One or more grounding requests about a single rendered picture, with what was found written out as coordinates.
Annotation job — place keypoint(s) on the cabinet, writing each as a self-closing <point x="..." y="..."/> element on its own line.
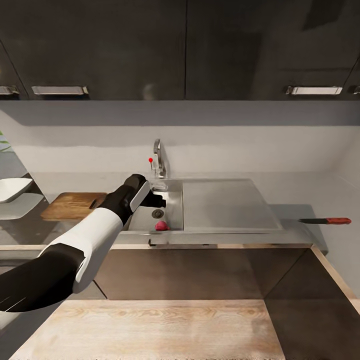
<point x="272" y="50"/>
<point x="92" y="50"/>

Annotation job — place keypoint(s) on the dishwasher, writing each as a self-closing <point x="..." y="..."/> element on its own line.
<point x="12" y="258"/>

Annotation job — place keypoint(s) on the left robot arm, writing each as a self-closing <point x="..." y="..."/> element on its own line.
<point x="31" y="292"/>

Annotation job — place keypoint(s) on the vidalia onion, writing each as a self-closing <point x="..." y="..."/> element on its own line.
<point x="162" y="226"/>

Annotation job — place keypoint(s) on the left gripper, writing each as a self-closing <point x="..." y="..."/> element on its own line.
<point x="155" y="201"/>

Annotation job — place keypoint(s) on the bowl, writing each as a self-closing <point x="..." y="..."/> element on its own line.
<point x="12" y="188"/>

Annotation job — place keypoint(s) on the cutting board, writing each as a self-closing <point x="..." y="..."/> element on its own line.
<point x="74" y="205"/>

